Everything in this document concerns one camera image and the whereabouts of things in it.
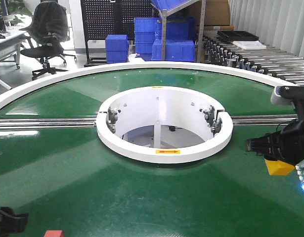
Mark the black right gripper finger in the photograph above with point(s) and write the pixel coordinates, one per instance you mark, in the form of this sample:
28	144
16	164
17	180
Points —
267	145

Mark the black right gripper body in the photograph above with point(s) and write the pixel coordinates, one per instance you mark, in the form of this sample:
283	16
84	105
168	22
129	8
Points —
292	144

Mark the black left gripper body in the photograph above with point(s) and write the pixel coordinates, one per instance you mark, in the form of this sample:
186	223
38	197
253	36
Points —
11	223

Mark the yellow toy brick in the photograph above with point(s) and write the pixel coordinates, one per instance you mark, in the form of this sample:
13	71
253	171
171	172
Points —
279	168

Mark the red toy block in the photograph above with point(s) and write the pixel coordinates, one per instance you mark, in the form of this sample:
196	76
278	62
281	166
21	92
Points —
54	233

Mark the large blue bin front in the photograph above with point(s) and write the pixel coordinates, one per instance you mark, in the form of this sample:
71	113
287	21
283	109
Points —
176	50

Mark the tall blue bin stack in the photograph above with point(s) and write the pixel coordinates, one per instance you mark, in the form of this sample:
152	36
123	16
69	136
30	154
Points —
144	34

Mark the small blue bin stack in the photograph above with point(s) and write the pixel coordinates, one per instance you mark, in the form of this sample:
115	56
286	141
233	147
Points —
117	48

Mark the right steel roller bar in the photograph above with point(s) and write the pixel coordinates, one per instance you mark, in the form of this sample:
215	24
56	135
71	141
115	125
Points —
264	119

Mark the steel roller bar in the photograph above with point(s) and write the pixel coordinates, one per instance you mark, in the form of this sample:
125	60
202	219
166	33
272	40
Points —
264	119
39	123

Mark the roller conveyor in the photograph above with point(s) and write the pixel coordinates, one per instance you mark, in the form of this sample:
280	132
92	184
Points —
270	61

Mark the left steel roller bar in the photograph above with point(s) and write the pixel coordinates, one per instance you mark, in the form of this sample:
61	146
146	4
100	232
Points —
39	123

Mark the white flat tray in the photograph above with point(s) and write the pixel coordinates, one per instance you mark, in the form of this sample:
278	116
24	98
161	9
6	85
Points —
250	45

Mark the black plastic tray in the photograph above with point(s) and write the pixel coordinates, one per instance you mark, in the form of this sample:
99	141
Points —
237	36

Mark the white outer conveyor rim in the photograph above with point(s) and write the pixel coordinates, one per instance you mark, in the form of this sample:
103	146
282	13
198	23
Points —
15	93

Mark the cardboard box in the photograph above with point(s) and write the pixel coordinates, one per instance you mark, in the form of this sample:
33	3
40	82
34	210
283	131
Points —
217	15

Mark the metal shelving rack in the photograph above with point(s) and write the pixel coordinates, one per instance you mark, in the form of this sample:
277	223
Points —
173	10

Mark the grey desk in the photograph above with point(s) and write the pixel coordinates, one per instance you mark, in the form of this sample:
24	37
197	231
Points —
11	44

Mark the black office chair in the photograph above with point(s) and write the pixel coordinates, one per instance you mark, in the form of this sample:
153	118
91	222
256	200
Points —
49	28

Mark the black pegboard panel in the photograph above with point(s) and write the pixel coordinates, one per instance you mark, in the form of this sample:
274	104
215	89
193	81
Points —
111	17

